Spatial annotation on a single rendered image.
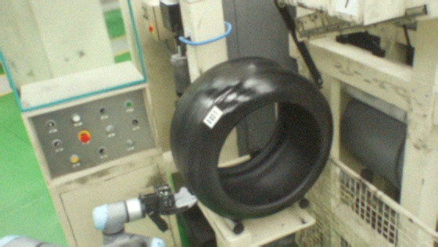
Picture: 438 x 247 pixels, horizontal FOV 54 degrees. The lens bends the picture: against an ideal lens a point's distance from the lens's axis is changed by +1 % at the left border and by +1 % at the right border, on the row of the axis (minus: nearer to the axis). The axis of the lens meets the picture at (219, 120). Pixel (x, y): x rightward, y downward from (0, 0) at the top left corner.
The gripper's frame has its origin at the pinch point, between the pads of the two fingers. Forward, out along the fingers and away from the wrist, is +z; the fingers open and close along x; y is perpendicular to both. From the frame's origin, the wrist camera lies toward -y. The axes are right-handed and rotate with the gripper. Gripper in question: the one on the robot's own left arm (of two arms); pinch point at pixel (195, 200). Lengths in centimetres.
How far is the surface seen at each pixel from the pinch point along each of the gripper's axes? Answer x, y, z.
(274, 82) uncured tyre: -10, 45, 25
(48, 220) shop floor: 169, -109, -58
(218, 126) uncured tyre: -11.6, 33.7, 4.4
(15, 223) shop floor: 180, -112, -81
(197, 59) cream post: 28, 44, 12
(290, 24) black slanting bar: 21, 56, 48
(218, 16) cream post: 28, 60, 21
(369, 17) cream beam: -34, 69, 37
